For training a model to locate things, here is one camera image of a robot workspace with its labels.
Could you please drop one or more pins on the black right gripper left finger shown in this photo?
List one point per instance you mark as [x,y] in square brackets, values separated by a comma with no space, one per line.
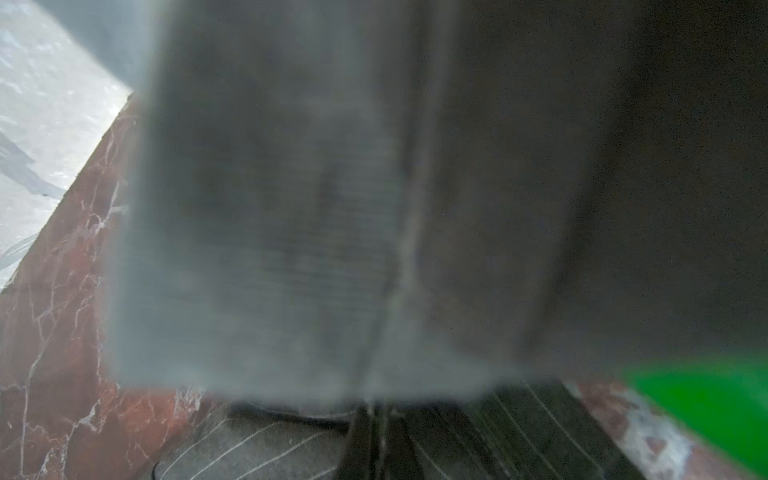
[359,458]

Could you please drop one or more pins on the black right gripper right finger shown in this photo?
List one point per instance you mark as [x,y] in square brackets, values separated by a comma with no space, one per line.
[397,457]

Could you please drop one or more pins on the dark grey striped shirt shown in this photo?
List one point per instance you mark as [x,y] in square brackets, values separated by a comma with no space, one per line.
[404,201]

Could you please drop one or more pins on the green plastic basket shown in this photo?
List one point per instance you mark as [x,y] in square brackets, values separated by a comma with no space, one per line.
[723,402]

